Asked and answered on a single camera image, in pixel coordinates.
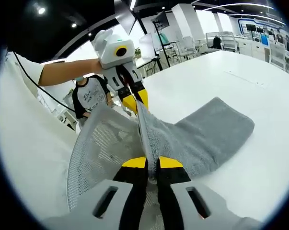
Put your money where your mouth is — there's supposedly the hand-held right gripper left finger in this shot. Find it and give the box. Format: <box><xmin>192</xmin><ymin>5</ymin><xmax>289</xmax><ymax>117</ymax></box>
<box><xmin>42</xmin><ymin>157</ymin><xmax>149</xmax><ymax>230</ymax></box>

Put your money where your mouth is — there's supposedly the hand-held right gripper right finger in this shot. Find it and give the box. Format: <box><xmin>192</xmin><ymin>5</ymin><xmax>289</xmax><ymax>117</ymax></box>
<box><xmin>157</xmin><ymin>157</ymin><xmax>264</xmax><ymax>230</ymax></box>

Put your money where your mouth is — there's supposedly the grey towel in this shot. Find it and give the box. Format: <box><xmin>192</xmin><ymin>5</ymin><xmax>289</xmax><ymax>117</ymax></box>
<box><xmin>136</xmin><ymin>96</ymin><xmax>255</xmax><ymax>180</ymax></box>

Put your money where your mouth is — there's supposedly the white reflector panel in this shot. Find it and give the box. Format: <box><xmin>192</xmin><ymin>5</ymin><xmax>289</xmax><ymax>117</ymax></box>
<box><xmin>138</xmin><ymin>33</ymin><xmax>157</xmax><ymax>60</ymax></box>

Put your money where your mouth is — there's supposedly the grey studio light panel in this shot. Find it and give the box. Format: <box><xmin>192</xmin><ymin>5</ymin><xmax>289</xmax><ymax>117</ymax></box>
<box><xmin>114</xmin><ymin>0</ymin><xmax>137</xmax><ymax>34</ymax></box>

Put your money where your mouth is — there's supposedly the white office chair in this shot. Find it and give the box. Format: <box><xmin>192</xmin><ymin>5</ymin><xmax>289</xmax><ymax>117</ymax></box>
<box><xmin>182</xmin><ymin>35</ymin><xmax>197</xmax><ymax>58</ymax></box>
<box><xmin>268</xmin><ymin>43</ymin><xmax>288</xmax><ymax>70</ymax></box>
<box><xmin>220</xmin><ymin>32</ymin><xmax>238</xmax><ymax>52</ymax></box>

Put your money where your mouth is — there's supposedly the black light on stand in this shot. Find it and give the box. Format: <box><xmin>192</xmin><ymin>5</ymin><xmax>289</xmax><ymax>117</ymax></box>
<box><xmin>150</xmin><ymin>11</ymin><xmax>171</xmax><ymax>71</ymax></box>

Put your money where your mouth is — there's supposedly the grey mesh chair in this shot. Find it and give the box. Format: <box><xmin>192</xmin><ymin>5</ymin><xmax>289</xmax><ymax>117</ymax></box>
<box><xmin>66</xmin><ymin>103</ymin><xmax>165</xmax><ymax>230</ymax></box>

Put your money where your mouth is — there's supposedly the black backpack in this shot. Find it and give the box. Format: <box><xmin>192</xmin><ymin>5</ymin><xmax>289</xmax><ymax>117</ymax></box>
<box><xmin>212</xmin><ymin>35</ymin><xmax>223</xmax><ymax>50</ymax></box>

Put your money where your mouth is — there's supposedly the person's white shirt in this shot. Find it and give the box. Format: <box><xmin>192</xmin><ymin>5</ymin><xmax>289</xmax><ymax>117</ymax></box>
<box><xmin>0</xmin><ymin>47</ymin><xmax>80</xmax><ymax>220</ymax></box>

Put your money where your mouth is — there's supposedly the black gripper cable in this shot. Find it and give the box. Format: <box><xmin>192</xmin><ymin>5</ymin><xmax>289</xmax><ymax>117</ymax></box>
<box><xmin>13</xmin><ymin>51</ymin><xmax>76</xmax><ymax>112</ymax></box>

